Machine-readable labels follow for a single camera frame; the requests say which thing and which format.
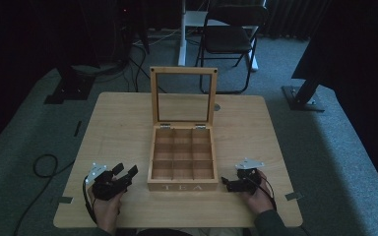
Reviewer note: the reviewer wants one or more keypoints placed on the round metal table grommet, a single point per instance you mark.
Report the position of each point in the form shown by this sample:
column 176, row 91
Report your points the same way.
column 217, row 107

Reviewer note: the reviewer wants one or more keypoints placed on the wooden tea box with lid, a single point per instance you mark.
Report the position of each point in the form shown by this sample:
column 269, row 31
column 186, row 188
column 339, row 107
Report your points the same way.
column 182, row 187

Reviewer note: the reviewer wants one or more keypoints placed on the black folding chair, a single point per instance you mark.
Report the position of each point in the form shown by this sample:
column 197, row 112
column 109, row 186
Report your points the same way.
column 227, row 39

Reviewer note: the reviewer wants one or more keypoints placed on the black slanted stand with base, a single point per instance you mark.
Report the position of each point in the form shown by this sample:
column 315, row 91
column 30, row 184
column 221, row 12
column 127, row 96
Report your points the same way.
column 303, row 95

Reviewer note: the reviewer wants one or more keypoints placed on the person's left hand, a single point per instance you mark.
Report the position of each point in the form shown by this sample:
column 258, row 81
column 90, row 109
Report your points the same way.
column 107, row 209

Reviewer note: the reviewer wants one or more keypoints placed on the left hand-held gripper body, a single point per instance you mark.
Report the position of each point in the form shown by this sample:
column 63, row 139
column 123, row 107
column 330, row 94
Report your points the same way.
column 106, row 187

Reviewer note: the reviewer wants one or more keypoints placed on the black stand with flat base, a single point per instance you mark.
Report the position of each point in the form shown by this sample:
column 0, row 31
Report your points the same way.
column 70, row 86

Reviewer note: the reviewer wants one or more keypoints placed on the small black stick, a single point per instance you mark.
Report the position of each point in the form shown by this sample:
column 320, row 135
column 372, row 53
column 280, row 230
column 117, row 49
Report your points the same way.
column 77, row 128

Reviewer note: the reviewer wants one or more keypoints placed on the person's dark clothing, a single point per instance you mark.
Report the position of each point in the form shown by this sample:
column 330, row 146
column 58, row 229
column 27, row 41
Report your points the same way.
column 164, row 233

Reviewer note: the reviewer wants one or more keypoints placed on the grey tape strip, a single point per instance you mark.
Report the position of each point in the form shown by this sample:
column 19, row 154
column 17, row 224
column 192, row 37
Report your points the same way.
column 293, row 196
column 65, row 200

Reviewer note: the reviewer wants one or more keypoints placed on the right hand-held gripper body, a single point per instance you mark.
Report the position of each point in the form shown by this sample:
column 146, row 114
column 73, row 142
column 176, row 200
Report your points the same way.
column 247, row 178

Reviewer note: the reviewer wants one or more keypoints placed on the person's right hand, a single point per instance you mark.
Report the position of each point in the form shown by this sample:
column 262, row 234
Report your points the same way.
column 259, row 200

